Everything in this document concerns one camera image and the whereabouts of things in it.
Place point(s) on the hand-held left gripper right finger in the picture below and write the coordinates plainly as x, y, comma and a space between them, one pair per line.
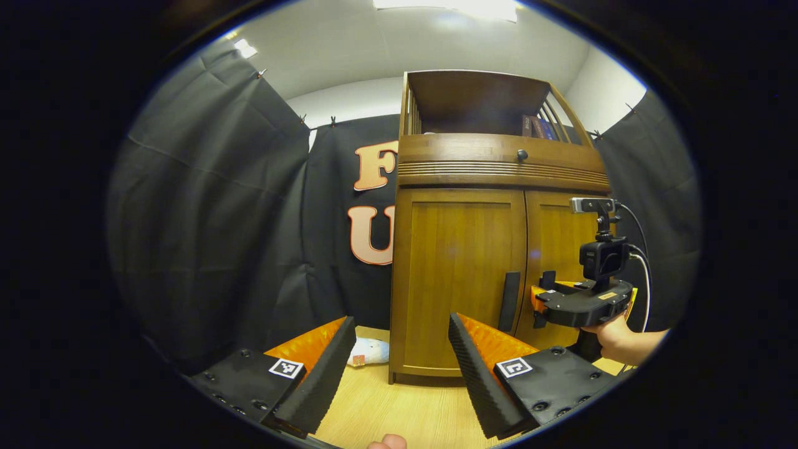
477, 374

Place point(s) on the blue book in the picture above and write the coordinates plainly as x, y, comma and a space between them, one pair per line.
547, 129

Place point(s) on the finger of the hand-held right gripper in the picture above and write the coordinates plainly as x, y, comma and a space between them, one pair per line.
538, 305

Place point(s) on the wooden drawer with black knob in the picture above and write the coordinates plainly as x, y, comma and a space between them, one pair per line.
455, 153

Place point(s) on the black backdrop cloth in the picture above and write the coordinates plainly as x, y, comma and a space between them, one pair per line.
199, 218

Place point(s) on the yellow book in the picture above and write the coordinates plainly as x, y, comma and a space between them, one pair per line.
631, 305

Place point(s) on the small ceiling light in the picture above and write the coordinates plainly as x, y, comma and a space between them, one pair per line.
245, 48

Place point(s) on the white plush toy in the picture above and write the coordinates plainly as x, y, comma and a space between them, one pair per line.
371, 352

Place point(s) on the large ceiling light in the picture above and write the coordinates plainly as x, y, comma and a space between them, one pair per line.
449, 6

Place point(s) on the wooden shoe cabinet door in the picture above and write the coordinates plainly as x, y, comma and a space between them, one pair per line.
455, 280
552, 231

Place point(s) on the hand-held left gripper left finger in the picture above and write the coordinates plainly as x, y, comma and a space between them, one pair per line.
324, 374

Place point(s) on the wooden double-door shoe cabinet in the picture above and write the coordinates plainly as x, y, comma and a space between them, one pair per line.
474, 100

